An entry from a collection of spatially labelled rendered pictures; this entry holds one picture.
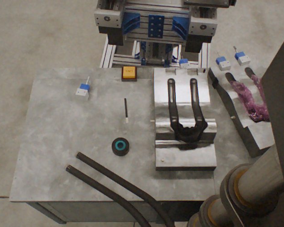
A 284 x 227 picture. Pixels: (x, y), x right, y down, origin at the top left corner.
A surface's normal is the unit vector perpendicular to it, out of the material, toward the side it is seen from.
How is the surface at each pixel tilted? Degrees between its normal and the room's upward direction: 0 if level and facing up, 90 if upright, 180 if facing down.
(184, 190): 0
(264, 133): 0
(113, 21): 90
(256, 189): 90
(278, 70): 90
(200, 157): 0
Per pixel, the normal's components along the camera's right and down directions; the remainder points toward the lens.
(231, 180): 0.00, -0.47
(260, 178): -0.91, 0.37
